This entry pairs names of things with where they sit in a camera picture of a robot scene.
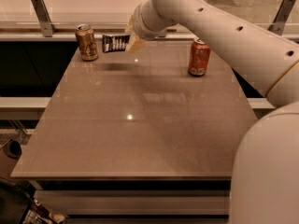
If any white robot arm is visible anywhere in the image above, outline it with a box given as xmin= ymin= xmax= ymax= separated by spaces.
xmin=127 ymin=0 xmax=299 ymax=224

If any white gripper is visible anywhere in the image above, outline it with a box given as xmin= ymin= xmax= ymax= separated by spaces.
xmin=124 ymin=2 xmax=167 ymax=52

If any right metal railing bracket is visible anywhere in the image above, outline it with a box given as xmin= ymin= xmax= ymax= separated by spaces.
xmin=268 ymin=0 xmax=296 ymax=35

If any dark round bin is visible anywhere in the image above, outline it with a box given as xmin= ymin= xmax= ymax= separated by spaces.
xmin=2 ymin=139 xmax=21 ymax=160

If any black rxbar chocolate wrapper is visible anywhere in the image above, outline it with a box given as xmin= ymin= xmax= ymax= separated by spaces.
xmin=102 ymin=35 xmax=130 ymax=53

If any left metal railing bracket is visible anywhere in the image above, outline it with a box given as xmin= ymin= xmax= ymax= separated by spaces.
xmin=31 ymin=0 xmax=55 ymax=37

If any red soda can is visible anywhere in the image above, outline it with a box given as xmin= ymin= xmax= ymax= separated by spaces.
xmin=188 ymin=37 xmax=211 ymax=77

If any metal railing bracket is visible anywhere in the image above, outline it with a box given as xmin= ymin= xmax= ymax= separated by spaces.
xmin=31 ymin=0 xmax=55 ymax=37
xmin=268 ymin=0 xmax=296 ymax=35

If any orange-brown soda can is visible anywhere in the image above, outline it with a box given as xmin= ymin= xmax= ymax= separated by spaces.
xmin=75 ymin=24 xmax=99 ymax=61

